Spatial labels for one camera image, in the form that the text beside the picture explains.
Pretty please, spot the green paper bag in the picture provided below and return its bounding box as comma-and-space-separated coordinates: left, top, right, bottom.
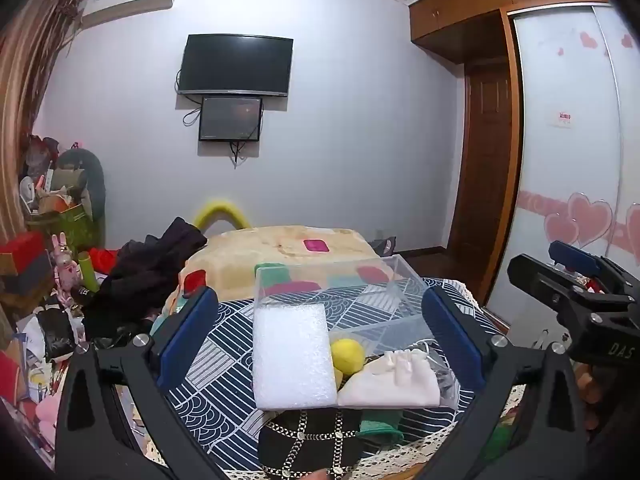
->
26, 202, 97, 257

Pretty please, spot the person's right hand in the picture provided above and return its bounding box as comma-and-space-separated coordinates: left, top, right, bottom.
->
574, 362, 610, 432

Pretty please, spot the brown wooden door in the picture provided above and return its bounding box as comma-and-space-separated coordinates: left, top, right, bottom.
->
446, 61, 517, 262

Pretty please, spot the white drawstring pouch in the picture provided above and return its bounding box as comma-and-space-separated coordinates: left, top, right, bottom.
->
338, 350, 442, 409

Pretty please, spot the red box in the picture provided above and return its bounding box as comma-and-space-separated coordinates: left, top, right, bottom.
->
0, 231, 49, 277

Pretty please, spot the yellow foam arch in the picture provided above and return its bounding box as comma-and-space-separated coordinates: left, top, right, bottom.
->
193, 198, 251, 234

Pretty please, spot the white air conditioner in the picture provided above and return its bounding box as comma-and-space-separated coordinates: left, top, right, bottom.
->
79, 0, 174, 31

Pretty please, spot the clear plastic bag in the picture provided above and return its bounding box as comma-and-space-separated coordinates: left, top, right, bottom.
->
417, 345, 458, 411

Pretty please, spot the black chain-patterned cloth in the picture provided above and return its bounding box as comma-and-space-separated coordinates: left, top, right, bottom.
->
257, 407, 368, 480

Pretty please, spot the striped brown curtain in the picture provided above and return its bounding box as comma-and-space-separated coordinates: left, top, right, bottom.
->
0, 0, 85, 243

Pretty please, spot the wooden overhead cabinet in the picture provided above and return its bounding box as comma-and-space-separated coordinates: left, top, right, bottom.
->
407, 0, 607, 64

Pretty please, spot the grey-green chair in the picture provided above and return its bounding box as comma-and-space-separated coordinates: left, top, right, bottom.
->
56, 146, 107, 252

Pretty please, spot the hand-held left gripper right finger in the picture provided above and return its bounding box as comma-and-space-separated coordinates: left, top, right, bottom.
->
420, 286, 587, 480

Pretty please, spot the white foam sheet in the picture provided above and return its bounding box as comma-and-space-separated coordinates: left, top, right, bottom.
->
252, 303, 340, 409

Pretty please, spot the yellow ball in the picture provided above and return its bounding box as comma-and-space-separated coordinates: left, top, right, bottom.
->
330, 338, 367, 376

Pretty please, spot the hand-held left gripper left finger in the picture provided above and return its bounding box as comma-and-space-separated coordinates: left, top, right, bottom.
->
54, 286, 227, 480

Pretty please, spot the small wall-mounted monitor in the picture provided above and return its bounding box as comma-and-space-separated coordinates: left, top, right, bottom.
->
198, 94, 264, 143

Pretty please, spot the clear plastic box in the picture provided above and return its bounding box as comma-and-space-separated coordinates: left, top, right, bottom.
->
254, 254, 453, 363

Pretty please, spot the navy patterned blanket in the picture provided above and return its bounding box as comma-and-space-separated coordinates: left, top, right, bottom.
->
164, 277, 507, 456

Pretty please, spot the beige printed blanket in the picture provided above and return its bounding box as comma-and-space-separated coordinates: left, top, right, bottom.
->
167, 225, 387, 313

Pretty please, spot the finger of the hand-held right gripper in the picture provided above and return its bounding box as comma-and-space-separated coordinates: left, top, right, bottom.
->
507, 253, 636, 319
547, 240, 640, 282

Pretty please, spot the white heart-print wardrobe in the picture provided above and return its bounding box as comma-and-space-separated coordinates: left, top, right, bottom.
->
486, 2, 640, 333

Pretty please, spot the green cloth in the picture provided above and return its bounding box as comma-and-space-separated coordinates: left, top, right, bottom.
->
357, 406, 405, 445

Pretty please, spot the wall-mounted television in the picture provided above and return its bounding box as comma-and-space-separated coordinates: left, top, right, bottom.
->
178, 33, 295, 98

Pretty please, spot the pile of black clothes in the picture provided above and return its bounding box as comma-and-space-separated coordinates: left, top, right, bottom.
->
81, 216, 209, 343

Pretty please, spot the black plastic bag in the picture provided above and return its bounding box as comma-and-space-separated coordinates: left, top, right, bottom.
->
36, 304, 77, 362

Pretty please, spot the pink plush rabbit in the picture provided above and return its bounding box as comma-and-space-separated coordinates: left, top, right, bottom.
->
50, 232, 85, 303

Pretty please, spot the pink plush toy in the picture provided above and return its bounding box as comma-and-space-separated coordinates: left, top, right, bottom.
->
34, 396, 60, 438

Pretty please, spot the green roll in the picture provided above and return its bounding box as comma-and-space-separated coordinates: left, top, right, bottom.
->
76, 254, 102, 295

